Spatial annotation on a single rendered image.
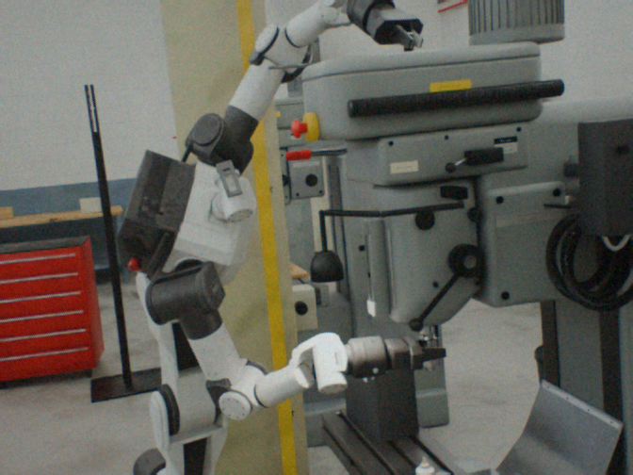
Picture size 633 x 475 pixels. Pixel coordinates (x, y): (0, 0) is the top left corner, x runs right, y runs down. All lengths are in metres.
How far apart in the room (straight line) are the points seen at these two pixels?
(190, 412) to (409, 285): 0.84
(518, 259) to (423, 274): 0.21
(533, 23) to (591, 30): 6.94
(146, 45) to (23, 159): 2.06
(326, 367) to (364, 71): 0.64
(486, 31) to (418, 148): 0.31
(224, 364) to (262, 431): 1.78
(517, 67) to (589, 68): 7.03
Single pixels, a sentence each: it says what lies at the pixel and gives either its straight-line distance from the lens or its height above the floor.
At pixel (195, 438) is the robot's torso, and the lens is 2.35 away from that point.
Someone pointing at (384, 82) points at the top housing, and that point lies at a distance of 1.62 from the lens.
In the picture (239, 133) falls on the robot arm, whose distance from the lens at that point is 2.05.
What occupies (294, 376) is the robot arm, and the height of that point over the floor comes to 1.21.
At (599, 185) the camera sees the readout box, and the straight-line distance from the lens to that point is 1.57.
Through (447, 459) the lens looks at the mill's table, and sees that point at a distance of 2.14.
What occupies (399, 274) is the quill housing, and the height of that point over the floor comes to 1.44.
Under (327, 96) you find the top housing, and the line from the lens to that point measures 1.62.
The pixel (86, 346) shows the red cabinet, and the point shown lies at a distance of 6.29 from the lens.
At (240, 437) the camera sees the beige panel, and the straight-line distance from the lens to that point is 3.66.
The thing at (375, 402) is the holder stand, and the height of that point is 1.01.
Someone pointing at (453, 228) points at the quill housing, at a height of 1.52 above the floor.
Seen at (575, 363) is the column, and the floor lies 1.14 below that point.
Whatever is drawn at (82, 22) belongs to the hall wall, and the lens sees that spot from 10.73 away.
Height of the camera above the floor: 1.78
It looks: 9 degrees down
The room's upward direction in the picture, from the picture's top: 5 degrees counter-clockwise
